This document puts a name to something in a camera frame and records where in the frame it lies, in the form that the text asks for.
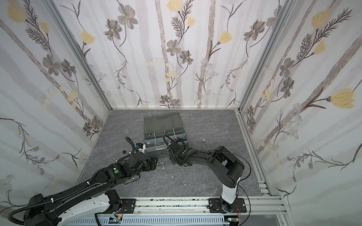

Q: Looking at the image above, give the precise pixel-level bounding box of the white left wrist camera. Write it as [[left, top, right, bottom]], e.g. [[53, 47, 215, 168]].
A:
[[135, 143, 146, 153]]

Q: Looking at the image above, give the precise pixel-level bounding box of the white cable duct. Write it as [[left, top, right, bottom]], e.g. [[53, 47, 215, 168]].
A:
[[67, 216, 231, 226]]

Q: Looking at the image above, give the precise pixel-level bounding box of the aluminium corner frame post right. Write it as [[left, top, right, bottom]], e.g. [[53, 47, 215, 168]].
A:
[[238, 0, 297, 112]]

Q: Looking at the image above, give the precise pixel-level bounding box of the aluminium corner frame post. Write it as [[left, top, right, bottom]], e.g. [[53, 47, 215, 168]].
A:
[[42, 0, 113, 111], [238, 0, 297, 112]]

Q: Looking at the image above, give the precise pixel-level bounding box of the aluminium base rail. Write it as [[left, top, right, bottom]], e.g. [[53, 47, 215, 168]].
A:
[[119, 196, 287, 217]]

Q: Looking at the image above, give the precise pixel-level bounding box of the aluminium corner frame post left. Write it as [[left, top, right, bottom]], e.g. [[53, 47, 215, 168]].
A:
[[42, 0, 113, 111]]

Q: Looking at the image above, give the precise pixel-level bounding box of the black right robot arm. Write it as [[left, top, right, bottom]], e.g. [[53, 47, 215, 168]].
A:
[[163, 135, 245, 213]]

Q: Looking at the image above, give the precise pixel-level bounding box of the silver hex nut pair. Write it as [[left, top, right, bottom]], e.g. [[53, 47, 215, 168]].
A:
[[157, 162, 165, 169]]

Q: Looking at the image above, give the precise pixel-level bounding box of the green compartment organizer box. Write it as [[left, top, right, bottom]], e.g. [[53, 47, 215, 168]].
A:
[[144, 112, 188, 158]]

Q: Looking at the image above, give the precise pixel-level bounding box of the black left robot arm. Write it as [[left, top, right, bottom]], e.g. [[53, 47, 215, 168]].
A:
[[7, 140, 158, 226]]

